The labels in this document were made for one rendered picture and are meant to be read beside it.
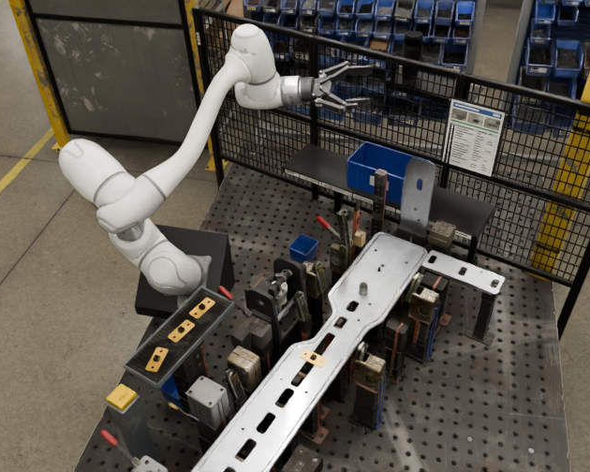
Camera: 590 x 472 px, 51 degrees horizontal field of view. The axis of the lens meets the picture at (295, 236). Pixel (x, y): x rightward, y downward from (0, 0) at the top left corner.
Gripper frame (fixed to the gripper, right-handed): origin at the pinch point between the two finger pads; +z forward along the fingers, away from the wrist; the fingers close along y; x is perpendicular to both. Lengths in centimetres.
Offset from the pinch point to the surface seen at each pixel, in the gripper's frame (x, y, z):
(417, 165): -45.5, -4.4, 12.9
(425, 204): -61, 2, 15
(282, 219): -105, -21, -54
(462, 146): -60, -24, 29
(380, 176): -58, -9, -2
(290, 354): -52, 67, -27
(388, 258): -69, 21, 2
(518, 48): -142, -166, 66
